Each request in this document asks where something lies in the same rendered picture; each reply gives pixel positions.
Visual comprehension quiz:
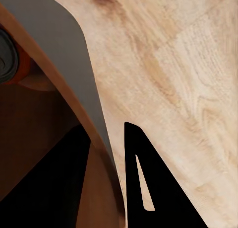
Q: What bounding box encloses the can of soda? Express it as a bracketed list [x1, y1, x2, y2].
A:
[0, 22, 39, 86]

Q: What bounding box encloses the trash can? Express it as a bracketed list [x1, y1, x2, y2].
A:
[0, 0, 125, 228]

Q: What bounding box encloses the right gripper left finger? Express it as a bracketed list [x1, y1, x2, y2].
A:
[0, 124, 91, 228]

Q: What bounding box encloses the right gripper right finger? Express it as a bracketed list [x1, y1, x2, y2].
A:
[124, 121, 208, 228]

